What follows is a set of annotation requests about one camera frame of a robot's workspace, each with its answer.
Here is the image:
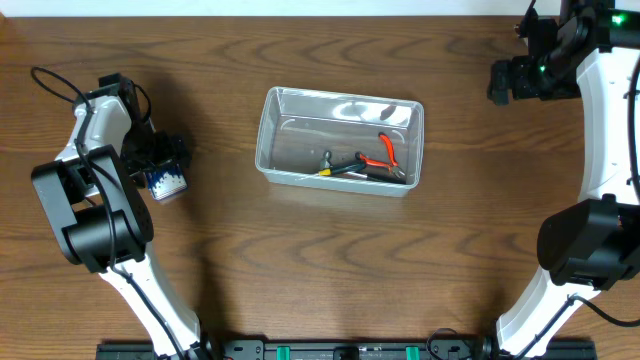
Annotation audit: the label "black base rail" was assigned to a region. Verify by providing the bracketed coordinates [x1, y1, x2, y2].
[95, 333, 598, 360]

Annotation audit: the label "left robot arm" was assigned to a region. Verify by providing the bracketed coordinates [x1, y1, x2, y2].
[31, 74, 211, 359]

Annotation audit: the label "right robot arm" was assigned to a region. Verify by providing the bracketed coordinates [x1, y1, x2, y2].
[474, 1, 639, 359]

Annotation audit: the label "clear plastic container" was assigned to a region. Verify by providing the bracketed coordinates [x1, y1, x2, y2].
[255, 87, 425, 197]

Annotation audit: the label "red handled cutting pliers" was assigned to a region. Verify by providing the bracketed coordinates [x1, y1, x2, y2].
[354, 131, 407, 180]

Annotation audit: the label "blue precision screwdriver set case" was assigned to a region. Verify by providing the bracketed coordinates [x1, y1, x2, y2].
[145, 164, 188, 202]

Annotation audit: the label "black yellow screwdriver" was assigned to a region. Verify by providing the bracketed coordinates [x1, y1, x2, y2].
[301, 160, 366, 179]

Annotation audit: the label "black handled hammer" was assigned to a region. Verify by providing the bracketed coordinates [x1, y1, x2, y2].
[321, 150, 406, 184]

